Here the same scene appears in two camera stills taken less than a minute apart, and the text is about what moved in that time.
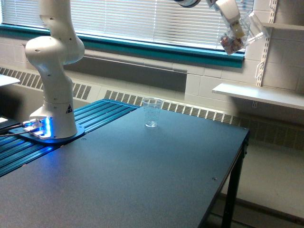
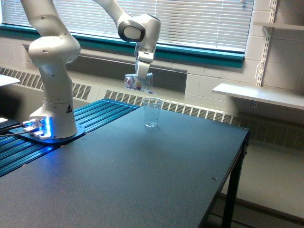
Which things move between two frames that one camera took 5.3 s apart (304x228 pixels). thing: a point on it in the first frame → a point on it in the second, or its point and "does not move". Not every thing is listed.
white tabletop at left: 4,80 does not move
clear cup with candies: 233,37 → 144,84
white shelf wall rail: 272,8 does not move
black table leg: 233,187 does not move
